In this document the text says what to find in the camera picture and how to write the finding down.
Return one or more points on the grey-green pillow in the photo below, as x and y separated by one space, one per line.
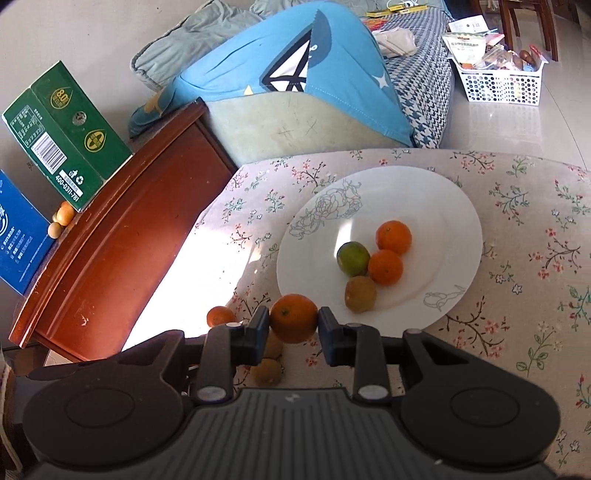
194 41

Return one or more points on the red-brown wooden headboard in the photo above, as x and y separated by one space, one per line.
138 230

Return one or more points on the yellow power strip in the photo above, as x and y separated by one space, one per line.
408 5

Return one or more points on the blue printed cushion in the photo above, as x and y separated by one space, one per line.
231 69

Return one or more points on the small tan fruit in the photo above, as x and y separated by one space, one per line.
55 230

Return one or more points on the white floral-line plate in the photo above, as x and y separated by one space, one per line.
415 194

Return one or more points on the floral beige cloth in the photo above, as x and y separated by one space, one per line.
508 277

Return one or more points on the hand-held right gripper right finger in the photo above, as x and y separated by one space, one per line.
330 337

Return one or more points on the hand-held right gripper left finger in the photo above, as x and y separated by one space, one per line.
257 337

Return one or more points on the green mandarin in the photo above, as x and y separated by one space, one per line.
353 258

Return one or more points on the white perforated plastic basket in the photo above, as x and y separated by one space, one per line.
489 85

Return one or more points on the houndstooth blanket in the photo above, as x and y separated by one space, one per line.
425 92

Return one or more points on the green cardboard box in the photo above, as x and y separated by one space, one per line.
60 138

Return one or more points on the pale teal pillow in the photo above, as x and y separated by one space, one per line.
277 5

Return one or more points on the green white snack bag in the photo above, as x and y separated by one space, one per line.
471 50

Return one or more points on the dark wooden chair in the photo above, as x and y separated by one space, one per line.
531 23

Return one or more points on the beige crumpled cloth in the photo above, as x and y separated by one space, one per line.
397 41

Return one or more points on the grey-green sofa cushion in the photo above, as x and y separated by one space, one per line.
277 129

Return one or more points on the orange mandarin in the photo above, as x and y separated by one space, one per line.
220 317
386 267
393 237
294 318
65 213

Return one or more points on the blue cardboard box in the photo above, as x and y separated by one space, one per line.
18 240

